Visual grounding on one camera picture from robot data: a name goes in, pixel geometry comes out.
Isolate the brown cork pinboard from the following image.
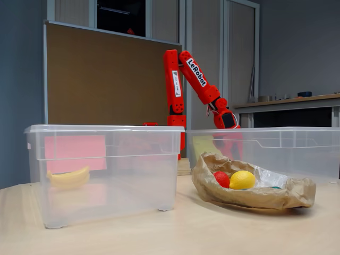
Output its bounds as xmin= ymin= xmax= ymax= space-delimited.
xmin=43 ymin=20 xmax=184 ymax=126

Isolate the yellow toy banana bunch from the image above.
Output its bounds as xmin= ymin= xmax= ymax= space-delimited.
xmin=46 ymin=166 xmax=91 ymax=190

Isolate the yellow paper note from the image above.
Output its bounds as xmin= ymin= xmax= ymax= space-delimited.
xmin=192 ymin=135 xmax=214 ymax=158

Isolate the wooden sideboard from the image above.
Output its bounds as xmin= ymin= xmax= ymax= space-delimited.
xmin=233 ymin=92 xmax=340 ymax=129

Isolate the yellow toy lemon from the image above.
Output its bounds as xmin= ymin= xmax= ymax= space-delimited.
xmin=229 ymin=170 xmax=256 ymax=190

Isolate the pink paper note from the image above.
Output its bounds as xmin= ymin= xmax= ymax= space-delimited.
xmin=44 ymin=135 xmax=107 ymax=175

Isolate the red toy strawberry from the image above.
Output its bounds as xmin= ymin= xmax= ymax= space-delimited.
xmin=213 ymin=171 xmax=231 ymax=189

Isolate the grey cabinet with doors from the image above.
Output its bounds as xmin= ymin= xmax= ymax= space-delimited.
xmin=47 ymin=0 xmax=260 ymax=130

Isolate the clear plastic bin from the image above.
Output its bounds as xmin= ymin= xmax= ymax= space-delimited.
xmin=185 ymin=126 xmax=340 ymax=184
xmin=23 ymin=124 xmax=186 ymax=229

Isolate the wooden base block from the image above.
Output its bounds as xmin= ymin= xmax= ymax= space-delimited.
xmin=177 ymin=157 xmax=192 ymax=176

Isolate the crumpled brown paper bag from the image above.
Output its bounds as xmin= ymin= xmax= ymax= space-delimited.
xmin=191 ymin=151 xmax=317 ymax=211

